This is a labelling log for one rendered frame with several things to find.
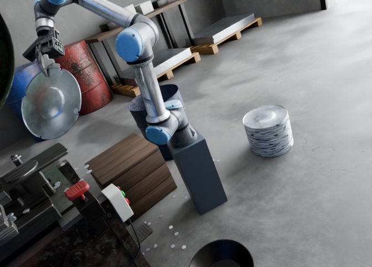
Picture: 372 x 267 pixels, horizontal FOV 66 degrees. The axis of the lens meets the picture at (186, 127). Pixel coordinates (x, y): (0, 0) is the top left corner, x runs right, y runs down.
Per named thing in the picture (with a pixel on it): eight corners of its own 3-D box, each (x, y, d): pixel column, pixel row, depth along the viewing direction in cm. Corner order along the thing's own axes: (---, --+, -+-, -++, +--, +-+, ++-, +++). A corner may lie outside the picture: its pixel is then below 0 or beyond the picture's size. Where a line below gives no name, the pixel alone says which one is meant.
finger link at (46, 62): (52, 69, 112) (50, 50, 115) (39, 74, 113) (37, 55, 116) (57, 73, 115) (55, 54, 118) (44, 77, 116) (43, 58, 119)
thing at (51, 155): (74, 165, 128) (58, 140, 121) (84, 175, 117) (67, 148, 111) (19, 201, 117) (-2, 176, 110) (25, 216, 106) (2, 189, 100)
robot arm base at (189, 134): (191, 128, 162) (185, 113, 158) (201, 138, 149) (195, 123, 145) (168, 140, 160) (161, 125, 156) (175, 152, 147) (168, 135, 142)
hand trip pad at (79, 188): (93, 195, 96) (82, 178, 92) (100, 201, 91) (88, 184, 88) (75, 209, 93) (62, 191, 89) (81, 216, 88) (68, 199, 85)
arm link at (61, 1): (64, -22, 120) (53, -5, 126) (44, -17, 111) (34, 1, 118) (77, -6, 122) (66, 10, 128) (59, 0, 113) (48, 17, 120)
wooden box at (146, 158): (151, 168, 225) (133, 132, 209) (177, 186, 195) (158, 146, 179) (107, 200, 209) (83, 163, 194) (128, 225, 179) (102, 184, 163)
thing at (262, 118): (237, 116, 203) (237, 115, 203) (275, 101, 202) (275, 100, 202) (252, 134, 177) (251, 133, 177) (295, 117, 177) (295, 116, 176)
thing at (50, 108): (68, 148, 110) (67, 148, 109) (14, 128, 119) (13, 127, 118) (90, 76, 110) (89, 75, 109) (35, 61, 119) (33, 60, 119)
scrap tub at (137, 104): (178, 128, 268) (159, 82, 246) (208, 138, 236) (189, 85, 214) (143, 154, 250) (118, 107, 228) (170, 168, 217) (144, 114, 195)
